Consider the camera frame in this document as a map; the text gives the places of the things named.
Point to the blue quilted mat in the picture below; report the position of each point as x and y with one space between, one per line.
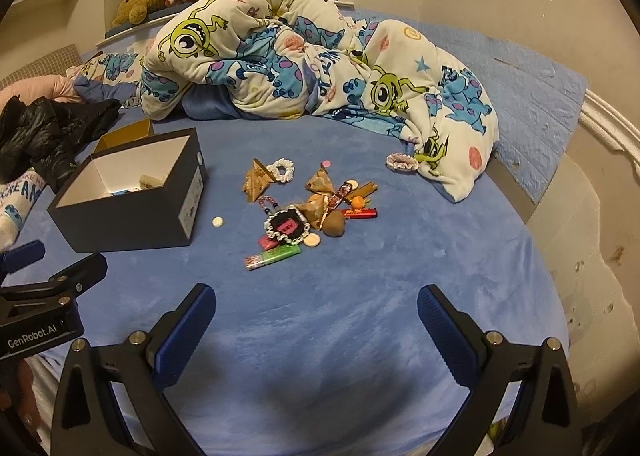
530 100

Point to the round beige token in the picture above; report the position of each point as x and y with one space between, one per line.
311 241

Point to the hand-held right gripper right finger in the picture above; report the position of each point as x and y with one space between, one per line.
445 331

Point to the small pink packet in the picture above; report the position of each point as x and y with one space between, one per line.
267 242

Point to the black cardboard box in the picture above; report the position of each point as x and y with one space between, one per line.
130 221

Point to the brown round ball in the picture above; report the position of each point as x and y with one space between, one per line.
334 225

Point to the orange triangular snack packet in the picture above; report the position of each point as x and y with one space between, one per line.
312 208

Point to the grey checkered pillow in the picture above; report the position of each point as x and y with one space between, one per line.
45 63

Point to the blue bed sheet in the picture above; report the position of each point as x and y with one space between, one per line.
325 326

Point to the cartoon printed blanket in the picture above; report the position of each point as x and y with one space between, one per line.
300 50

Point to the small orange ball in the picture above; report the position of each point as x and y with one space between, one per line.
357 203

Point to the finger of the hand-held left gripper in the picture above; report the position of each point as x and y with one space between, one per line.
75 276
22 256

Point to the green lighter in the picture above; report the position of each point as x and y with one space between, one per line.
282 252

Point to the brown triangular snack packet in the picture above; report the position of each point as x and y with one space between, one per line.
257 180
322 180

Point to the brown stick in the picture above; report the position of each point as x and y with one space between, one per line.
366 188

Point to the person's left forearm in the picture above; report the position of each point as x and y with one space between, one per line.
15 391

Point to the pink and white scrunchie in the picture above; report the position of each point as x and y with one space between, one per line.
401 161

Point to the red candy pack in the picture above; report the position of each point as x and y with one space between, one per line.
361 212

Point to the black pink beaded badge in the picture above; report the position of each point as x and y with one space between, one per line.
287 227

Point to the red and black strip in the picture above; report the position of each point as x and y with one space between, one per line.
340 193

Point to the box lid with gold inside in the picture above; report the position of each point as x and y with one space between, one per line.
125 135

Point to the white bed frame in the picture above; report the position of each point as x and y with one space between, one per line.
612 120

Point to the black jacket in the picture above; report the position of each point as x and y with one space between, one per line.
50 135

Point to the white printed cloth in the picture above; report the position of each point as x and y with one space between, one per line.
15 208

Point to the cartoon printed pillow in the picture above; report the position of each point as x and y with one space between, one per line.
107 68

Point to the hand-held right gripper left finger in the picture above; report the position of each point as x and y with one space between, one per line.
185 336

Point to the person's white garment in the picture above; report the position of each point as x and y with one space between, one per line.
45 376

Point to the pink cloth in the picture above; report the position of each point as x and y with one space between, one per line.
45 88

